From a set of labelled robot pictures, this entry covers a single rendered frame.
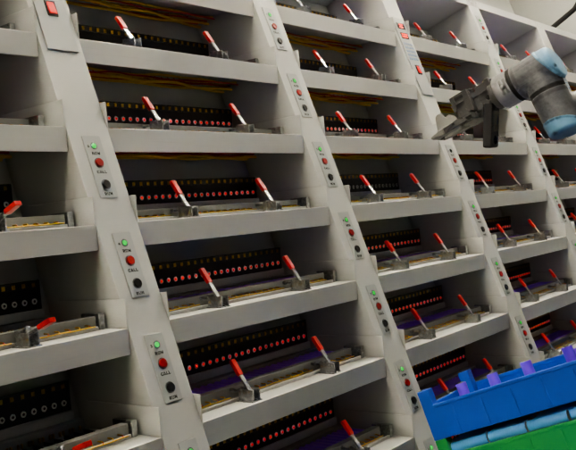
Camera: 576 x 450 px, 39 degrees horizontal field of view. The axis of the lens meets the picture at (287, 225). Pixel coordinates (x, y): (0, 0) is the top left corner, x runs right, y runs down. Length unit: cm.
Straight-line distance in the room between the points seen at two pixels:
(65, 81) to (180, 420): 65
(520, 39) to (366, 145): 192
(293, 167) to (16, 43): 78
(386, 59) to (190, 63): 102
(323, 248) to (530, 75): 66
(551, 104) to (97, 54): 107
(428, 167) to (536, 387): 144
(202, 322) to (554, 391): 65
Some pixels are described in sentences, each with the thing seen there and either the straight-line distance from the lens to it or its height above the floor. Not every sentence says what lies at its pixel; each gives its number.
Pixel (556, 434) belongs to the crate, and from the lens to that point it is 130.
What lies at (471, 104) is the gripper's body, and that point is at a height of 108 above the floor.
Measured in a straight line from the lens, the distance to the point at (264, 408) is 161.
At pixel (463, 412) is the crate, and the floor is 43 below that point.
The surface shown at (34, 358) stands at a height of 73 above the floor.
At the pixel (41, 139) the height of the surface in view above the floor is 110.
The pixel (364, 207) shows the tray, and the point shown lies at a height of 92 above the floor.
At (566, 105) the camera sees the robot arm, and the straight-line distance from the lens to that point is 210.
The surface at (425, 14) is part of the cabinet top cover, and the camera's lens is 332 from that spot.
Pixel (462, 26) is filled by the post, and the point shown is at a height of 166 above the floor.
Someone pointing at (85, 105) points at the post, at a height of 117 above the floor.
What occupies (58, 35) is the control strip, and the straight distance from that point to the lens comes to 164.
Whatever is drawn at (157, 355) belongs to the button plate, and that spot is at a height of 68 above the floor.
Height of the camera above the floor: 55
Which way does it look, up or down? 11 degrees up
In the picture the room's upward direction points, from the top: 20 degrees counter-clockwise
